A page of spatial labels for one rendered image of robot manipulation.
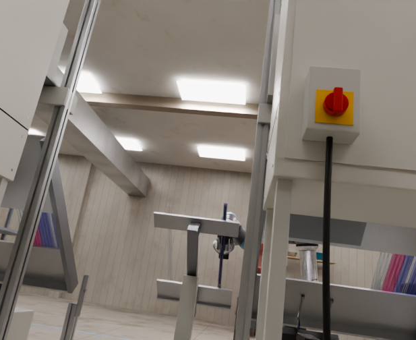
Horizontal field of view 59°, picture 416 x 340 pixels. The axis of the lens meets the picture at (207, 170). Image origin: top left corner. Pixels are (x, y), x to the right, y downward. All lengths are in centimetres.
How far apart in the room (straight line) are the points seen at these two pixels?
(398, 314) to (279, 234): 104
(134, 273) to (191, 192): 277
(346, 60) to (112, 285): 1044
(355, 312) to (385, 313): 11
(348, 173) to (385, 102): 17
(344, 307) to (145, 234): 952
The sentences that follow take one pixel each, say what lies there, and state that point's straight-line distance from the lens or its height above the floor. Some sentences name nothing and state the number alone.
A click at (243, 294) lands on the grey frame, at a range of 111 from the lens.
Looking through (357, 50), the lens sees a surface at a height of 130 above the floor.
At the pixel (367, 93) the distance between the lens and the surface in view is 85.
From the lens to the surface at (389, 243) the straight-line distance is 147.
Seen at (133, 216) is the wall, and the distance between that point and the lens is 1108.
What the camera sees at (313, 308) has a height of 76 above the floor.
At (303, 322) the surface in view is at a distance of 165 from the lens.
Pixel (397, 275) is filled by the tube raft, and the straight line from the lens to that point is 158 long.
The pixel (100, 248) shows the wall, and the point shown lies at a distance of 1124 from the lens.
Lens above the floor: 77
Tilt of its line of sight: 18 degrees up
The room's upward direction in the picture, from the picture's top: 8 degrees clockwise
